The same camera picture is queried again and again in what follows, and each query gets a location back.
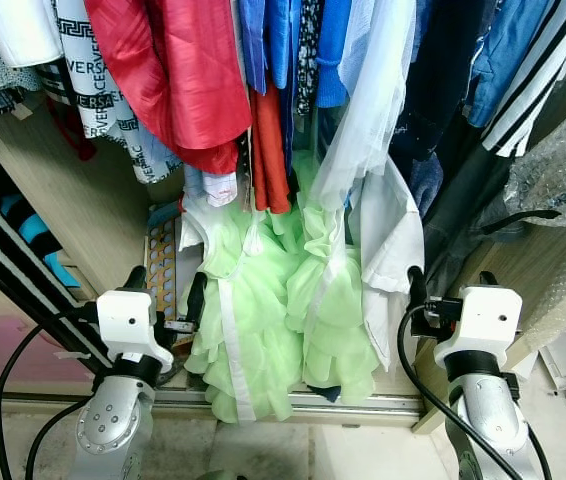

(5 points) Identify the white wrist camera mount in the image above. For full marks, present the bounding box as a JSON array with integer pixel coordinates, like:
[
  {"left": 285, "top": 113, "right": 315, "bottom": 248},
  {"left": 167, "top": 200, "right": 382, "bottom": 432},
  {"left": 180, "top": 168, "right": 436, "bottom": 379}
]
[
  {"left": 96, "top": 289, "right": 177, "bottom": 374},
  {"left": 433, "top": 287, "right": 523, "bottom": 373}
]

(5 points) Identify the white shirt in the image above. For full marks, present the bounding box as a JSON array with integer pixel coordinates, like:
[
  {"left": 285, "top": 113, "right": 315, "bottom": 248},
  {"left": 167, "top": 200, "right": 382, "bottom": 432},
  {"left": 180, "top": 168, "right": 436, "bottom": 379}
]
[{"left": 346, "top": 158, "right": 427, "bottom": 373}]

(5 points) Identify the small white pink garment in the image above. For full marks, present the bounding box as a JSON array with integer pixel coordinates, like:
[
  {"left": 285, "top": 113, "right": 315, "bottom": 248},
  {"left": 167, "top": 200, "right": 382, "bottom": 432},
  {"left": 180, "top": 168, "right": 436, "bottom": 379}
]
[{"left": 182, "top": 165, "right": 241, "bottom": 209}]

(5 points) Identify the colourful dotted card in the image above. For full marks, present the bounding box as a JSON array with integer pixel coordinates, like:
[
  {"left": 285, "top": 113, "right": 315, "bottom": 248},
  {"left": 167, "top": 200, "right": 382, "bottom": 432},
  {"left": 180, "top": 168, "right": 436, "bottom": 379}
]
[{"left": 143, "top": 217, "right": 184, "bottom": 321}]

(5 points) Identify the metal wardrobe floor rail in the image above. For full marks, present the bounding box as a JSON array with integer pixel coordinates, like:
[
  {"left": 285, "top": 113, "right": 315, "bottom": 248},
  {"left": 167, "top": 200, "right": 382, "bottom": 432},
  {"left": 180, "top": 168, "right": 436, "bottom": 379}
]
[{"left": 0, "top": 386, "right": 426, "bottom": 419}]

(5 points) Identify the orange-red hanging garment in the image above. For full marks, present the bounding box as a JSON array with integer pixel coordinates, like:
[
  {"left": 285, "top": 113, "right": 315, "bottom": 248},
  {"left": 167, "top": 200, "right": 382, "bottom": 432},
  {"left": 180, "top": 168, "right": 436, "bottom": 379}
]
[{"left": 248, "top": 85, "right": 294, "bottom": 215}]

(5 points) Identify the black sliding door frame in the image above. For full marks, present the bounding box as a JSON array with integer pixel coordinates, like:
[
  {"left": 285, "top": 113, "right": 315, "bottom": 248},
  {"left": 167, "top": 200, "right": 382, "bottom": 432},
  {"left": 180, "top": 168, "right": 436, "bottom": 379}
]
[{"left": 0, "top": 165, "right": 116, "bottom": 379}]

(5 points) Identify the plain white hanging garment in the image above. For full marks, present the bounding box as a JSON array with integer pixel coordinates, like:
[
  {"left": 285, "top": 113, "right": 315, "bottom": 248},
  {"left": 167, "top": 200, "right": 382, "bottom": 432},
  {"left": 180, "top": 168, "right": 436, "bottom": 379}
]
[{"left": 0, "top": 0, "right": 66, "bottom": 69}]

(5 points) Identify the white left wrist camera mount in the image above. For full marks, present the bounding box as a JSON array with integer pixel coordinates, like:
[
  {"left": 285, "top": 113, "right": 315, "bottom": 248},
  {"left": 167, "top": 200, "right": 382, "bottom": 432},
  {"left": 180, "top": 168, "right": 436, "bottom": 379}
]
[{"left": 96, "top": 289, "right": 177, "bottom": 374}]

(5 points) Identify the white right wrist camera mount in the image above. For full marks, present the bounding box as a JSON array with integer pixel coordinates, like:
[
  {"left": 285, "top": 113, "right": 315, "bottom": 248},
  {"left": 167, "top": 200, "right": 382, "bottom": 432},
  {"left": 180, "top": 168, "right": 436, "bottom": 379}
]
[{"left": 433, "top": 287, "right": 523, "bottom": 373}]

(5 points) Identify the red hanging garment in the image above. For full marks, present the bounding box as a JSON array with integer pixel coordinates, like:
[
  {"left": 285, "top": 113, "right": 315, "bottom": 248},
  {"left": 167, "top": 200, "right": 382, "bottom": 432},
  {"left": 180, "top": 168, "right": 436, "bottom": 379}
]
[{"left": 83, "top": 0, "right": 256, "bottom": 177}]

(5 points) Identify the denim blue hanging garment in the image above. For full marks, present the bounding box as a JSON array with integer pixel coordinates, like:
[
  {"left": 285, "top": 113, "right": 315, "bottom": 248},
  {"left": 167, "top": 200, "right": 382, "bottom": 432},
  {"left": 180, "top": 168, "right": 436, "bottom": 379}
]
[{"left": 463, "top": 0, "right": 556, "bottom": 129}]

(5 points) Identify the wooden wardrobe panel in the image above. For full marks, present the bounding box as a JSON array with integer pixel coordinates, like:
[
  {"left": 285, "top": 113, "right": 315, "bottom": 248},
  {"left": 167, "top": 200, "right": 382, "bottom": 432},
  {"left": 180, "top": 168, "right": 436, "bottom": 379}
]
[{"left": 0, "top": 92, "right": 186, "bottom": 306}]

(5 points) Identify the clear bubble wrap sheet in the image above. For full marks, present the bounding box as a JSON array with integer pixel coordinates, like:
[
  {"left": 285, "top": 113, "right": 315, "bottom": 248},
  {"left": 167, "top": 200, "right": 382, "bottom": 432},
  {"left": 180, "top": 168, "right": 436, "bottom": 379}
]
[{"left": 503, "top": 10, "right": 566, "bottom": 331}]

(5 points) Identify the royal blue hanging garment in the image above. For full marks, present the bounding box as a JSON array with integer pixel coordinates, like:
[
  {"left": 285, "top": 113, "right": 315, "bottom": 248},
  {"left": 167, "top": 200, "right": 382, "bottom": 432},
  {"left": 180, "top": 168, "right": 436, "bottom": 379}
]
[{"left": 236, "top": 0, "right": 356, "bottom": 113}]

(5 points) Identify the black white striped garment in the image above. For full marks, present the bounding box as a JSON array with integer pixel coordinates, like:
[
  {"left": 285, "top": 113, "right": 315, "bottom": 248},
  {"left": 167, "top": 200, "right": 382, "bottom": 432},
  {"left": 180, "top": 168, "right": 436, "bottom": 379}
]
[{"left": 481, "top": 0, "right": 566, "bottom": 159}]

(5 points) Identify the navy hanging garment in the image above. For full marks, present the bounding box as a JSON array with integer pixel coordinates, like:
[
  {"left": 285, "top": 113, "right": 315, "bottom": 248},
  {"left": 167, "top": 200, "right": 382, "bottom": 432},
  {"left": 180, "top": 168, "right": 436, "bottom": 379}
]
[{"left": 391, "top": 0, "right": 486, "bottom": 219}]

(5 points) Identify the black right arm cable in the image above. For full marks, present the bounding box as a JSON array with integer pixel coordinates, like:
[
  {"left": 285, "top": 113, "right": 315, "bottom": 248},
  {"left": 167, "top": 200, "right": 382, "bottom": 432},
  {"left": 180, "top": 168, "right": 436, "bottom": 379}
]
[{"left": 395, "top": 303, "right": 556, "bottom": 480}]

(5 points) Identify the blue black striped cloth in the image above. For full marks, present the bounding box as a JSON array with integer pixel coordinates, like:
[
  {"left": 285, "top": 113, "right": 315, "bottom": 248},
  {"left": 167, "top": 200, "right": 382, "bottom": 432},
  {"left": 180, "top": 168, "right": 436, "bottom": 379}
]
[{"left": 0, "top": 193, "right": 81, "bottom": 289}]

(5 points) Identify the sheer white hanging garment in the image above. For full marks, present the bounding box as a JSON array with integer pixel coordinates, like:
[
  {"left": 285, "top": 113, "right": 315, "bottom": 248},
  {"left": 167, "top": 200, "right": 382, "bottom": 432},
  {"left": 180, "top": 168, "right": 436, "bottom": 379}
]
[{"left": 308, "top": 0, "right": 421, "bottom": 213}]

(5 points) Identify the white black Versace print garment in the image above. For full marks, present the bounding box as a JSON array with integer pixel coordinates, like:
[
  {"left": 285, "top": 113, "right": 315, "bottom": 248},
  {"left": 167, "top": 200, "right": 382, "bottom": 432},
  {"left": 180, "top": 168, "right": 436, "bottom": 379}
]
[{"left": 38, "top": 0, "right": 186, "bottom": 186}]

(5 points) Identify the light green ruffled dress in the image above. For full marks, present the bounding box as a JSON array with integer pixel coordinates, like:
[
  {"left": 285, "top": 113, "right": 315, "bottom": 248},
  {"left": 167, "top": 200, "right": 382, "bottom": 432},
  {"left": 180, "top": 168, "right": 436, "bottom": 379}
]
[{"left": 181, "top": 148, "right": 386, "bottom": 425}]

